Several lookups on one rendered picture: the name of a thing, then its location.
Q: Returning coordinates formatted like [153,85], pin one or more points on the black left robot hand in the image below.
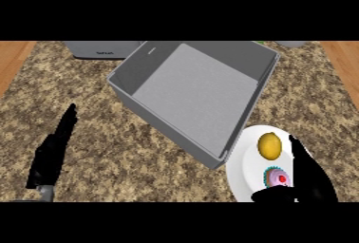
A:
[50,155]

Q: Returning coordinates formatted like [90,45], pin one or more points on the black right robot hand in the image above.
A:
[311,177]

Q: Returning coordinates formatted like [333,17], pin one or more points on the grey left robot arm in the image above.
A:
[39,193]

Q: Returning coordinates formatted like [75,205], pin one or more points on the pink frosted cupcake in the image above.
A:
[279,178]

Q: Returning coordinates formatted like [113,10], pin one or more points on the white round plate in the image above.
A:
[248,177]

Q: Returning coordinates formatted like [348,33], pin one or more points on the large grey open box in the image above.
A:
[197,95]

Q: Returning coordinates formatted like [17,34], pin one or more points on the yellow lemon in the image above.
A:
[270,145]

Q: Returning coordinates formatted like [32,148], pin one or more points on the grey appliance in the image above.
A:
[103,49]

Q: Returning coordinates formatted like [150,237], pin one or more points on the pale grey round object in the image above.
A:
[291,43]

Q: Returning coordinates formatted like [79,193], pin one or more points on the small green object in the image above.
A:
[259,42]

